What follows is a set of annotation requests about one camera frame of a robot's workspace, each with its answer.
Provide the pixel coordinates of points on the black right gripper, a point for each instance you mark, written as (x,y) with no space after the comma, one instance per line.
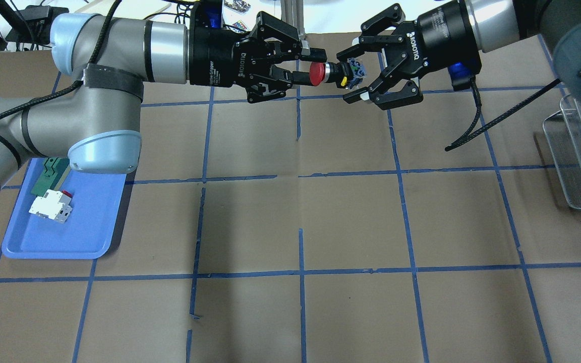
(439,31)

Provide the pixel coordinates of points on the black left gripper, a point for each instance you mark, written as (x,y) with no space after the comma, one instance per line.
(216,56)

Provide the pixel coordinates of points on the red emergency stop button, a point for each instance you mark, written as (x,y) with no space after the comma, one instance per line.
(345,75)

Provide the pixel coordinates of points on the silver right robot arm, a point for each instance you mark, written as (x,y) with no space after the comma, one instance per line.
(497,24)

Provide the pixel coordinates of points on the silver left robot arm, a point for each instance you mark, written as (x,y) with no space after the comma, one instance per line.
(95,121)

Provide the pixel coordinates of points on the white circuit breaker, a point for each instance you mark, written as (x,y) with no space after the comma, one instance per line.
(54,205)

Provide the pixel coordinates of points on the aluminium frame post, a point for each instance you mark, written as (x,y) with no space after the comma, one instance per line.
(293,14)

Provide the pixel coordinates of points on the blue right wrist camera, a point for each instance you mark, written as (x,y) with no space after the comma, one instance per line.
(462,74)

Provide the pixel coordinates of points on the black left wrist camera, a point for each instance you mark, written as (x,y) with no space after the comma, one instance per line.
(207,14)

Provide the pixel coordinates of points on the green terminal block switch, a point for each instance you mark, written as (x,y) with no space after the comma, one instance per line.
(54,172)

